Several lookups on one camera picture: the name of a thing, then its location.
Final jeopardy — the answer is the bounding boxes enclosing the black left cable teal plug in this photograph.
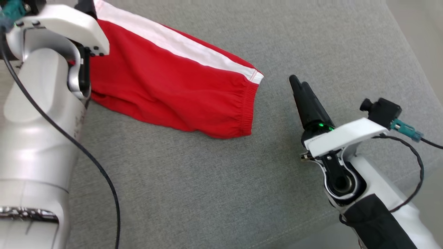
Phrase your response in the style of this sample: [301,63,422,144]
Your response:
[0,0,121,249]

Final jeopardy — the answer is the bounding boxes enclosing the black cable teal plug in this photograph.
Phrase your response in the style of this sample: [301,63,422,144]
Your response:
[339,119,443,225]
[0,0,121,249]

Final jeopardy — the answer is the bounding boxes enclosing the black right cable teal plug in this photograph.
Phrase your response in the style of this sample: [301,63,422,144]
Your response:
[339,119,443,225]

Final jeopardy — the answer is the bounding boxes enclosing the red shorts with white stripe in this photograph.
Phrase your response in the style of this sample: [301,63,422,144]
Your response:
[88,0,264,139]

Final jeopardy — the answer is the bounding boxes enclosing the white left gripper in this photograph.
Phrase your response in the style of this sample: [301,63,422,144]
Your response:
[6,0,110,57]

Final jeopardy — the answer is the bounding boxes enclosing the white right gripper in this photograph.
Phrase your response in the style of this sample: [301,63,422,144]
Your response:
[289,74,389,161]

